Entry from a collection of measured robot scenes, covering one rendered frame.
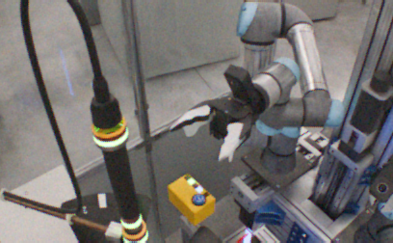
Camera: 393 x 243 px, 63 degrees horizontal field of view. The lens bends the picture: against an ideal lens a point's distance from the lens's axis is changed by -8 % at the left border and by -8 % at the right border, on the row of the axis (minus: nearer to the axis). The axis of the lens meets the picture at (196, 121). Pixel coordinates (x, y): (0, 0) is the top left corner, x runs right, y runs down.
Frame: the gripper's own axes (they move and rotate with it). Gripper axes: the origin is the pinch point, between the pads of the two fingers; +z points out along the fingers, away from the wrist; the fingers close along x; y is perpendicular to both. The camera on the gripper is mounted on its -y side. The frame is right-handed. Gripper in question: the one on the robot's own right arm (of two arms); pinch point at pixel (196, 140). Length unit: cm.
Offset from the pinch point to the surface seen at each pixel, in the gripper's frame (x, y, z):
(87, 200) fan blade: 21.5, 23.1, 14.6
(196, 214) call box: 15, 60, -18
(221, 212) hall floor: 48, 166, -84
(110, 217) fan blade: 15.2, 25.6, 13.2
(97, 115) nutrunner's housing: -1.1, -18.4, 18.5
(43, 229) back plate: 36, 41, 25
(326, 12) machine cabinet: 126, 151, -438
